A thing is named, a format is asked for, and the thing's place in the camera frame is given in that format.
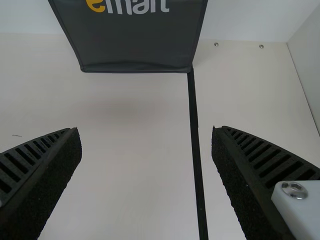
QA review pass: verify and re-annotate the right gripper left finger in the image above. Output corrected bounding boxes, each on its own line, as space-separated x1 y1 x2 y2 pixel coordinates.
0 126 83 240

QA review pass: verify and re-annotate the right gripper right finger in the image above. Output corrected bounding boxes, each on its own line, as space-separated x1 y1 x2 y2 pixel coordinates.
211 125 320 240

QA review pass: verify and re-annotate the black strip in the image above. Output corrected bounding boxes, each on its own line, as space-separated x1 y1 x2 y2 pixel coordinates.
186 66 209 240

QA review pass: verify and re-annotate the dark grey bag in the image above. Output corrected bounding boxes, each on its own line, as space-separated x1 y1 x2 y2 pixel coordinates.
47 0 210 74

